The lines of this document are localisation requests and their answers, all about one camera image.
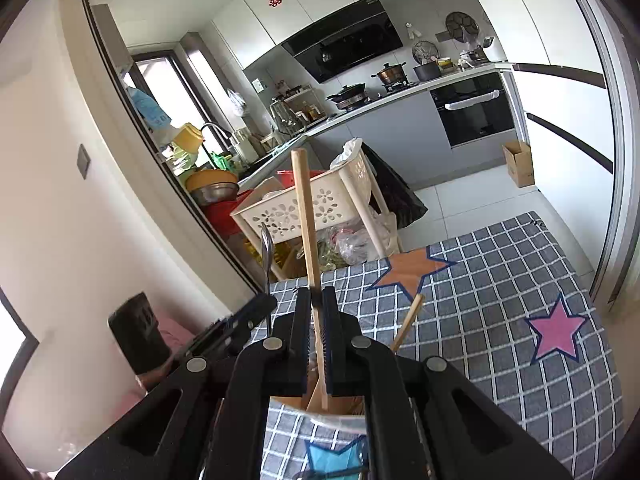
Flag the bamboo chopstick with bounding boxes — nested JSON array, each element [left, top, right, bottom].
[[291, 148, 329, 404], [390, 294, 424, 352]]

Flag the dark translucent spoon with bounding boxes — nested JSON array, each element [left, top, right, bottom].
[[258, 223, 276, 336]]

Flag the beige utensil holder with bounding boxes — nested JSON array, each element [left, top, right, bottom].
[[271, 353, 367, 434]]

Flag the checkered star tablecloth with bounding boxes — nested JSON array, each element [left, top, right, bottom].
[[260, 210, 625, 479]]

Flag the yellow and steel basins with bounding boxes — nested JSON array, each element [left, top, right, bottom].
[[169, 121, 241, 207]]

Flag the black trash bag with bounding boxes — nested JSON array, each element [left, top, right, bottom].
[[362, 143, 428, 229]]

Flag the beige flower-pattern storage cart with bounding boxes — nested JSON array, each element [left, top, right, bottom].
[[231, 142, 399, 259]]

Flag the cardboard box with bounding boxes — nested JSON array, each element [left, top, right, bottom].
[[502, 141, 535, 188]]

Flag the black wok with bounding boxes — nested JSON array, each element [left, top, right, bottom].
[[326, 84, 368, 110]]

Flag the black built-in oven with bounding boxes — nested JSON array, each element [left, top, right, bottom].
[[431, 73, 514, 146]]

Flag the copper cooking pot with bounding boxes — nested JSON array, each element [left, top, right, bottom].
[[372, 62, 407, 87]]

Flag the black range hood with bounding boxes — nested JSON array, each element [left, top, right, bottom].
[[282, 0, 402, 84]]

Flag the white refrigerator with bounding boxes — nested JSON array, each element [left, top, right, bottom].
[[480, 0, 615, 283]]

